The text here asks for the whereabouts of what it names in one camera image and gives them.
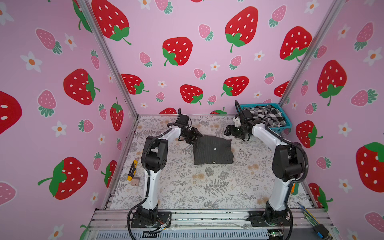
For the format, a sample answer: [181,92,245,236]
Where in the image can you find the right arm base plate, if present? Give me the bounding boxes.
[246,210,291,227]

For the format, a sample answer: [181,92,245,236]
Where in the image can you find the orange green toy block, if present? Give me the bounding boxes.
[291,183,299,196]

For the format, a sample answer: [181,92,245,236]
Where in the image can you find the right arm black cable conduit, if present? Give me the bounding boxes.
[233,100,310,238]

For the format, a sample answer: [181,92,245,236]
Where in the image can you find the teal plastic basket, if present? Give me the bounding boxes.
[236,103,292,133]

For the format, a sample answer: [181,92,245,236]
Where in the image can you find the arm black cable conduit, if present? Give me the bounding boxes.
[233,100,310,238]
[125,131,172,240]

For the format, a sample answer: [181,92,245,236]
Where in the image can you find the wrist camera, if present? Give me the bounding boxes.
[174,114,192,129]
[233,108,254,127]

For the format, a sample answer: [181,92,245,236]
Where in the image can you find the dark grey pinstriped shirt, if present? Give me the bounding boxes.
[193,136,234,165]

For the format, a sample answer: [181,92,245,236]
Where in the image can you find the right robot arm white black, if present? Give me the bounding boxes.
[224,124,308,226]

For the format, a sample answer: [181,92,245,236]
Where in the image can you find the yellow black handled tool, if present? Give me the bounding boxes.
[127,160,138,181]

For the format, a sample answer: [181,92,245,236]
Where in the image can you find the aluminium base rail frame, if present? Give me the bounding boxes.
[81,209,320,240]

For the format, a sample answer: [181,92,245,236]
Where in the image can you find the black white checkered shirt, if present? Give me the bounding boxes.
[250,105,287,128]

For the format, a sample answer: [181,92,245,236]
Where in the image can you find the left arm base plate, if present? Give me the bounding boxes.
[130,211,172,228]

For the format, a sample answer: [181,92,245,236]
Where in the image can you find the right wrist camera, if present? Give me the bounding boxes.
[233,108,254,127]

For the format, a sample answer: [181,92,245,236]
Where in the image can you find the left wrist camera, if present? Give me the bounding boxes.
[174,114,192,129]

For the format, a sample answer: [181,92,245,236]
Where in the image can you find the small wooden block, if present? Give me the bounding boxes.
[131,178,141,187]

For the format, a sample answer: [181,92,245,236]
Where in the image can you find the coloured ribbon cable with connector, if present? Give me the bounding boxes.
[298,203,332,240]

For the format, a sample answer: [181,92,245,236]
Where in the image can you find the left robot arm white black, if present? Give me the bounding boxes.
[137,125,202,222]

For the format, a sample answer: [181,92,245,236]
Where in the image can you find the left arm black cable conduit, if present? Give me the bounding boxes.
[125,131,172,240]

